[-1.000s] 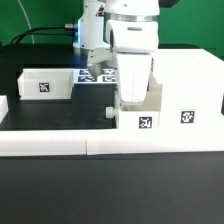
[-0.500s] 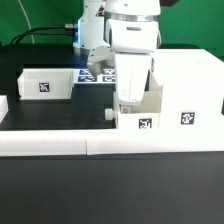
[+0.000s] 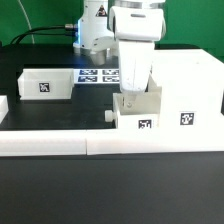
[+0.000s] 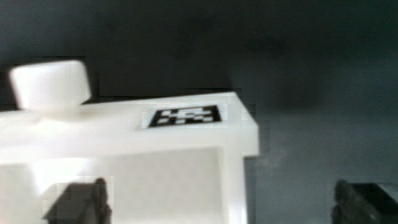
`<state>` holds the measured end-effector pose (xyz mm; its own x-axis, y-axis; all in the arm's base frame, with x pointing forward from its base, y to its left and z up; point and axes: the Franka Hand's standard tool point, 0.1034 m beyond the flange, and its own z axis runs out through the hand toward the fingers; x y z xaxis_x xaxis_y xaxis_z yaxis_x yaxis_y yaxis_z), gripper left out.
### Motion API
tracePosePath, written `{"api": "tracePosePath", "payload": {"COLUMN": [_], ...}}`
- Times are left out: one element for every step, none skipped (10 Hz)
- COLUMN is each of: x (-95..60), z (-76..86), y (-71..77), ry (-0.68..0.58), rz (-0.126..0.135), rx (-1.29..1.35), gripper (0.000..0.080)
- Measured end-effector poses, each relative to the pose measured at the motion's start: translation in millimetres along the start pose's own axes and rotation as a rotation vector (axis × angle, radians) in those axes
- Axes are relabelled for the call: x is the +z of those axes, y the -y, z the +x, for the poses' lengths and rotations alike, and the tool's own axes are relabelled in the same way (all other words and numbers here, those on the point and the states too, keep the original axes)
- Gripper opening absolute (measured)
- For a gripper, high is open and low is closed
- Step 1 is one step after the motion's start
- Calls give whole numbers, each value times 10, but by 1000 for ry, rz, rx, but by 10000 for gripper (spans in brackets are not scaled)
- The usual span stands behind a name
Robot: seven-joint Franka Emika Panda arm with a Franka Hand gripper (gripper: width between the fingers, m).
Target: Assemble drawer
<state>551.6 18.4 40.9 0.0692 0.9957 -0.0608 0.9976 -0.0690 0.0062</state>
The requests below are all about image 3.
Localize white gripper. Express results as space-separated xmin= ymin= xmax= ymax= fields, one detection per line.
xmin=118 ymin=41 xmax=155 ymax=108

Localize white front drawer box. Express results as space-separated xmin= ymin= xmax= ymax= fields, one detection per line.
xmin=105 ymin=92 xmax=161 ymax=130

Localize white drawer box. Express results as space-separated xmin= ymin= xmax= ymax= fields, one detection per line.
xmin=17 ymin=68 xmax=74 ymax=100
xmin=105 ymin=92 xmax=161 ymax=130

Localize white drawer cabinet frame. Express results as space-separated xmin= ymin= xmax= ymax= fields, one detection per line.
xmin=149 ymin=49 xmax=224 ymax=129

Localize white rear drawer box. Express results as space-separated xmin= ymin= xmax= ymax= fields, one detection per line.
xmin=17 ymin=68 xmax=74 ymax=100

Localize fiducial marker sheet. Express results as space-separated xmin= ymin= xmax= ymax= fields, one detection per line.
xmin=74 ymin=68 xmax=119 ymax=84

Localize white front fence bar right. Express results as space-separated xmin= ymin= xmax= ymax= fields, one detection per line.
xmin=86 ymin=129 xmax=224 ymax=155

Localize white fence bar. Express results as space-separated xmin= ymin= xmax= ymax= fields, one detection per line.
xmin=86 ymin=129 xmax=224 ymax=155
xmin=0 ymin=130 xmax=87 ymax=157
xmin=0 ymin=95 xmax=8 ymax=123

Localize white front fence bar left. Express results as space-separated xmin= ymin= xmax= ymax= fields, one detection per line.
xmin=0 ymin=130 xmax=87 ymax=157

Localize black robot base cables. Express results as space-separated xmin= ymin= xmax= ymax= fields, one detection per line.
xmin=9 ymin=23 xmax=80 ymax=46

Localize thin white cable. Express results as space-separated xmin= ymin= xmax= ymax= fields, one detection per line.
xmin=18 ymin=0 xmax=36 ymax=45

